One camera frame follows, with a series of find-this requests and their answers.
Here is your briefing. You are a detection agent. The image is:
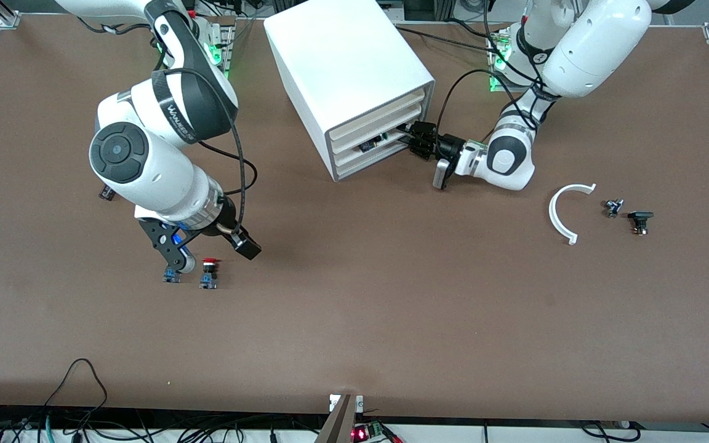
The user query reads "red push button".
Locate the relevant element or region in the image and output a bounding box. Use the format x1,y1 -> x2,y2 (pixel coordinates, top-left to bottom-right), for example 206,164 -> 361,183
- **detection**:
199,258 -> 221,290

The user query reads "black looped cable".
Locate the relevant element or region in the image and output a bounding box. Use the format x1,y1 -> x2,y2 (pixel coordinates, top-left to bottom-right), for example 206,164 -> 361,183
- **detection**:
44,359 -> 109,425

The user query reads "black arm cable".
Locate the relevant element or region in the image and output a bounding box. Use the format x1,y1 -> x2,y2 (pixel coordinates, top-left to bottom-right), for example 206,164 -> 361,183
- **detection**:
161,66 -> 259,237
438,68 -> 552,145

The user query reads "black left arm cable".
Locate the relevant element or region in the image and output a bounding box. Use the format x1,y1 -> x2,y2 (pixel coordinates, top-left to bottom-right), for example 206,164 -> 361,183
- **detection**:
438,68 -> 552,145

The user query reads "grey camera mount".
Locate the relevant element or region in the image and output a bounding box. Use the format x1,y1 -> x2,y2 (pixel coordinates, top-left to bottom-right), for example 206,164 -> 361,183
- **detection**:
314,394 -> 364,443

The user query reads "circuit board with red light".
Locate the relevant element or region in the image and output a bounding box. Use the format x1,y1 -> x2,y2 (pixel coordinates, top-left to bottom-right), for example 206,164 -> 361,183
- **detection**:
351,421 -> 404,443

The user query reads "black switch part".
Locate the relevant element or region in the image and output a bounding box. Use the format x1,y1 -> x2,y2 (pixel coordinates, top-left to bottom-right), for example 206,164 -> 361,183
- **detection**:
628,211 -> 655,236

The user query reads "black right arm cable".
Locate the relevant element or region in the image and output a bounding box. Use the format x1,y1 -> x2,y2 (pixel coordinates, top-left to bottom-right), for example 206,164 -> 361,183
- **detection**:
161,66 -> 259,237

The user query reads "black right camera bracket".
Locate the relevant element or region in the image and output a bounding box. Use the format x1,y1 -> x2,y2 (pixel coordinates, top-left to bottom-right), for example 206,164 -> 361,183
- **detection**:
138,217 -> 194,274

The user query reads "white curved plastic piece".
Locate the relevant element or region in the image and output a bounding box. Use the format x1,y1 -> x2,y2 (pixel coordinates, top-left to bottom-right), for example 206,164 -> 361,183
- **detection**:
548,183 -> 597,245

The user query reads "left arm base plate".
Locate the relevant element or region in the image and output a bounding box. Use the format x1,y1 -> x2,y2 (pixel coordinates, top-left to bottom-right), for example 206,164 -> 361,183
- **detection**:
488,30 -> 516,93

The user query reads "thin black cable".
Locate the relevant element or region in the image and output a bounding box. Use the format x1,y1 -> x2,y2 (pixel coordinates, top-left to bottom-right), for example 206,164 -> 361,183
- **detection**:
391,25 -> 498,50

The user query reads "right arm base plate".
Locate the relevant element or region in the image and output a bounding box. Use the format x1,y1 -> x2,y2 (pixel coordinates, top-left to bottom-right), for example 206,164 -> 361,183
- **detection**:
206,25 -> 235,79

